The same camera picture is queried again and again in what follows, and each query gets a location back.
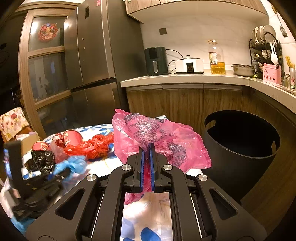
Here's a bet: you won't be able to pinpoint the blue disposable glove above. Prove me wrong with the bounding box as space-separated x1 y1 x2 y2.
53 156 87 181

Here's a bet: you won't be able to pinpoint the black plastic bag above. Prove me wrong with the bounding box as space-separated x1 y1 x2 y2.
24 150 55 175

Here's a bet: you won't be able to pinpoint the pink plastic bag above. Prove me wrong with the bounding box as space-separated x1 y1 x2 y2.
111 108 212 205

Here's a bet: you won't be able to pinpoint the black trash bin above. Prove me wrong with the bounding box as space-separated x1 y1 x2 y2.
202 110 280 202

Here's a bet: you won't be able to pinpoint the pale pink crumpled wrapper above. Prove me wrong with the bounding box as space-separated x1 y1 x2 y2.
48 133 69 164

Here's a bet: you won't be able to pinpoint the red paper cup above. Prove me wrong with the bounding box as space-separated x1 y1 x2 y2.
63 130 83 147
32 141 49 151

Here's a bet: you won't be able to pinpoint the red plastic bag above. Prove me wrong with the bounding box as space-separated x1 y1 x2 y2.
64 132 113 160

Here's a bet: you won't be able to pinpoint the cardboard box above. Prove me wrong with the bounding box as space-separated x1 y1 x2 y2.
16 132 40 156

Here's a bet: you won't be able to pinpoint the floral cloth on chair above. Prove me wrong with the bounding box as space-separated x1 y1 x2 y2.
0 107 29 141

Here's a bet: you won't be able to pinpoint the wooden lower cabinets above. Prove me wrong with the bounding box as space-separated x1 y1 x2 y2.
126 84 295 233

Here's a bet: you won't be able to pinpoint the wooden glass-panel door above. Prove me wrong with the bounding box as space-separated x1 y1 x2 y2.
17 1 78 139

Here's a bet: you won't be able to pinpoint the dark steel refrigerator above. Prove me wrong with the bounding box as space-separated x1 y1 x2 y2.
64 1 147 126

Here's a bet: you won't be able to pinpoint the red round door decoration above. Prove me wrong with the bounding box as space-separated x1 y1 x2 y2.
38 23 59 42

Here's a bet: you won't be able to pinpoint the white slow cooker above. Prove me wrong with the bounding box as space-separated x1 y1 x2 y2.
175 55 204 74

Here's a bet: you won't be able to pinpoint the steel bowl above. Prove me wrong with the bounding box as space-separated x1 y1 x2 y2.
232 64 255 77

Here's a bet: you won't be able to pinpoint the black air fryer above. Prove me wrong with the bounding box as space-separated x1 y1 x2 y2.
144 47 168 76

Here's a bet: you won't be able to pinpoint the pink utensil box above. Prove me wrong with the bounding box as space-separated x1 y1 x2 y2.
262 63 281 86

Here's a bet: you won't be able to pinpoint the cooking oil bottle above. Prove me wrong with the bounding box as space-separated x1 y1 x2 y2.
207 40 226 75

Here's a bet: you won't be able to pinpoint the white rice spoon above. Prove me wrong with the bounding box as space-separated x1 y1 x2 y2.
269 42 278 66

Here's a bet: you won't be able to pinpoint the black dish rack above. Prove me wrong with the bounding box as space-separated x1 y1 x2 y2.
248 25 284 79

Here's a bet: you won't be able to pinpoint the wooden upper cabinet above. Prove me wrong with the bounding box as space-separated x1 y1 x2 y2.
125 0 268 23

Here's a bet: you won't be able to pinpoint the hanging metal spatula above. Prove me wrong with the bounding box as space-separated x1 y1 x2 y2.
276 12 288 38

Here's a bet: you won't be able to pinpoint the camera with lit screen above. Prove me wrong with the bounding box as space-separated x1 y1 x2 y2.
4 141 27 198

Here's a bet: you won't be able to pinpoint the dark wall socket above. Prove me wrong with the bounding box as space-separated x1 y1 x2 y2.
159 28 167 35

